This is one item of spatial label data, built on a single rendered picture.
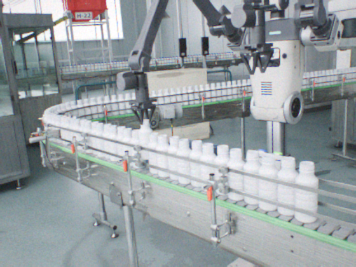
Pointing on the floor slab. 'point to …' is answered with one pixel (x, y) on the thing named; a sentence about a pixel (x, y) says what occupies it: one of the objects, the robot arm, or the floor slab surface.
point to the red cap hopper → (96, 8)
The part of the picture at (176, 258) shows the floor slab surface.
